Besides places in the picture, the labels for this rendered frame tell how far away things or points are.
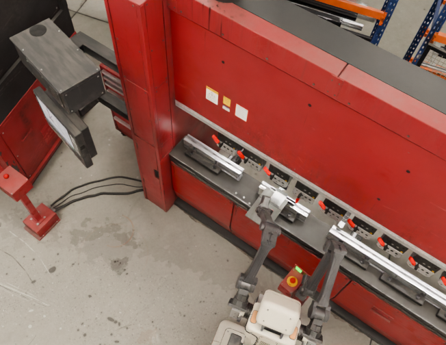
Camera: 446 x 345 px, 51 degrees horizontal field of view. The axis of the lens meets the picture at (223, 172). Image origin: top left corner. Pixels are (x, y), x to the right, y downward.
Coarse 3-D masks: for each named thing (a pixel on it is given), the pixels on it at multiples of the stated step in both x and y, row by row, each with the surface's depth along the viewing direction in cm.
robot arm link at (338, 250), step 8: (328, 248) 263; (336, 248) 254; (344, 248) 258; (336, 256) 254; (336, 264) 254; (328, 272) 255; (336, 272) 254; (328, 280) 254; (328, 288) 254; (320, 296) 255; (328, 296) 254; (312, 304) 256; (320, 304) 253; (328, 304) 254; (312, 312) 252; (328, 312) 254
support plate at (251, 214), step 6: (264, 192) 318; (270, 192) 318; (258, 198) 316; (258, 204) 313; (270, 204) 314; (282, 204) 314; (252, 210) 311; (276, 210) 312; (246, 216) 309; (252, 216) 309; (258, 216) 309; (276, 216) 310; (258, 222) 307
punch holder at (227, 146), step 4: (220, 136) 302; (224, 136) 299; (220, 140) 306; (224, 140) 303; (228, 140) 300; (232, 140) 297; (224, 144) 306; (228, 144) 304; (232, 144) 301; (236, 144) 298; (220, 148) 313; (224, 148) 310; (228, 148) 306; (232, 148) 304; (236, 148) 301; (240, 148) 312; (228, 152) 310; (232, 152) 308; (236, 152) 307
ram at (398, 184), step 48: (192, 48) 252; (240, 48) 229; (192, 96) 288; (240, 96) 257; (288, 96) 233; (240, 144) 295; (288, 144) 264; (336, 144) 238; (384, 144) 217; (336, 192) 270; (384, 192) 243; (432, 192) 221; (432, 240) 248
